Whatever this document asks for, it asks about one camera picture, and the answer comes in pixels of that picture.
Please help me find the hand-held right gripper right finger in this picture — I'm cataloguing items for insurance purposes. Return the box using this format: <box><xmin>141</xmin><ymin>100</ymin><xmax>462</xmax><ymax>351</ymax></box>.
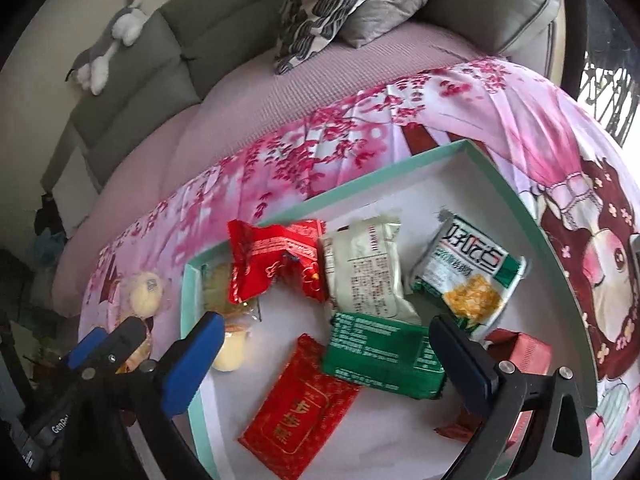
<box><xmin>430</xmin><ymin>315</ymin><xmax>593</xmax><ymax>480</ymax></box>

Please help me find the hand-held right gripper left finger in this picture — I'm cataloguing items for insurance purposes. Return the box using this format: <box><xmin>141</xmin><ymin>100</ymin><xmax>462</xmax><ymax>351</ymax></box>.
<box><xmin>57</xmin><ymin>311</ymin><xmax>226</xmax><ymax>480</ymax></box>

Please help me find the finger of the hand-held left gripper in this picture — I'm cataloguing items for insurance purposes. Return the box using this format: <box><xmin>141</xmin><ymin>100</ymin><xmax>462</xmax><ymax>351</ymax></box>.
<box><xmin>67</xmin><ymin>330</ymin><xmax>107</xmax><ymax>368</ymax></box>
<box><xmin>107</xmin><ymin>317</ymin><xmax>147</xmax><ymax>368</ymax></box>

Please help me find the red packet with white stripe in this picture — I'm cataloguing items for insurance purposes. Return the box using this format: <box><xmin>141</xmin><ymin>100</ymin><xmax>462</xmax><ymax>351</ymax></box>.
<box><xmin>435</xmin><ymin>327</ymin><xmax>553</xmax><ymax>453</ymax></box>

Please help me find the yellow pastry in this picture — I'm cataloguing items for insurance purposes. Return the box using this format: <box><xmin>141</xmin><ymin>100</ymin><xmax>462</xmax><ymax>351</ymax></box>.
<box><xmin>200</xmin><ymin>262</ymin><xmax>263</xmax><ymax>321</ymax></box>

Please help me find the dark green snack packet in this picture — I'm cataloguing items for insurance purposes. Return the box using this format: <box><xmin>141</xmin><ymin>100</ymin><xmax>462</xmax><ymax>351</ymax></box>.
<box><xmin>321</xmin><ymin>311</ymin><xmax>446</xmax><ymax>401</ymax></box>

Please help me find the white and green snack packet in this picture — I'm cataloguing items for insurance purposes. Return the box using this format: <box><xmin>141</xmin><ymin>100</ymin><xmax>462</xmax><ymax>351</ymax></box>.
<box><xmin>410</xmin><ymin>210</ymin><xmax>531</xmax><ymax>341</ymax></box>

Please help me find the red packet with gold print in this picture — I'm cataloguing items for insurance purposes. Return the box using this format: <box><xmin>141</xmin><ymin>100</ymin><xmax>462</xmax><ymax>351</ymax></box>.
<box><xmin>237</xmin><ymin>335</ymin><xmax>361</xmax><ymax>480</ymax></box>

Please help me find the red crinkled snack bag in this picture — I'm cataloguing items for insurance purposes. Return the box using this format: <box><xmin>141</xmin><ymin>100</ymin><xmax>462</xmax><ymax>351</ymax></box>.
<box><xmin>226</xmin><ymin>219</ymin><xmax>328</xmax><ymax>306</ymax></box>

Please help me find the cream snack packet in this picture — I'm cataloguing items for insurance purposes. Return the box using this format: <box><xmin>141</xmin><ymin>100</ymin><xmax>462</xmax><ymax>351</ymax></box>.
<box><xmin>318</xmin><ymin>216</ymin><xmax>423</xmax><ymax>326</ymax></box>

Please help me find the teal cardboard tray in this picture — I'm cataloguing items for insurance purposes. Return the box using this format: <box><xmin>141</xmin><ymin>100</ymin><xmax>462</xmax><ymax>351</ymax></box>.
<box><xmin>180</xmin><ymin>139</ymin><xmax>598</xmax><ymax>480</ymax></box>

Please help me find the dark clothes pile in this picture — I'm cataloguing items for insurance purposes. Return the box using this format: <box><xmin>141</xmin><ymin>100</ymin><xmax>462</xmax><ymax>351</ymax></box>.
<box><xmin>35</xmin><ymin>192</ymin><xmax>68</xmax><ymax>261</ymax></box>

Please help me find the pink printed blanket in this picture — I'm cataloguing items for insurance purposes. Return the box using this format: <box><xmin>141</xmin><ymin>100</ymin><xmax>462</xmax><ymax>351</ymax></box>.
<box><xmin>77</xmin><ymin>57</ymin><xmax>640</xmax><ymax>461</ymax></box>

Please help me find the pink knitted bedspread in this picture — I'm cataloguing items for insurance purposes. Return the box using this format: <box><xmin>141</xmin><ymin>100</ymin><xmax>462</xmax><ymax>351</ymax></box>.
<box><xmin>52</xmin><ymin>22</ymin><xmax>511</xmax><ymax>311</ymax></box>

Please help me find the grey and white plush toy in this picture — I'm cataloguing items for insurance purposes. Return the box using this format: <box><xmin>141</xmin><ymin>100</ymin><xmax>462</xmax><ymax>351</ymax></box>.
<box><xmin>64</xmin><ymin>0</ymin><xmax>151</xmax><ymax>96</ymax></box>

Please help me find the grey green sofa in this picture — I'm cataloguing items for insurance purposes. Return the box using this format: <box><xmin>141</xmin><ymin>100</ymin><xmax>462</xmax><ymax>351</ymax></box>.
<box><xmin>40</xmin><ymin>0</ymin><xmax>561</xmax><ymax>201</ymax></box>

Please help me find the grey pillow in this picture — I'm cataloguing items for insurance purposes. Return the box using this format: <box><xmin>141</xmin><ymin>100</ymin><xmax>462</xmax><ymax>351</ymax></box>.
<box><xmin>340</xmin><ymin>0</ymin><xmax>471</xmax><ymax>50</ymax></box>

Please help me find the black and white patterned pillow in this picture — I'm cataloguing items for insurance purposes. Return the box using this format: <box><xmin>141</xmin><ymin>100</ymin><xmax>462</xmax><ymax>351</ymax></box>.
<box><xmin>272</xmin><ymin>0</ymin><xmax>391</xmax><ymax>76</ymax></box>

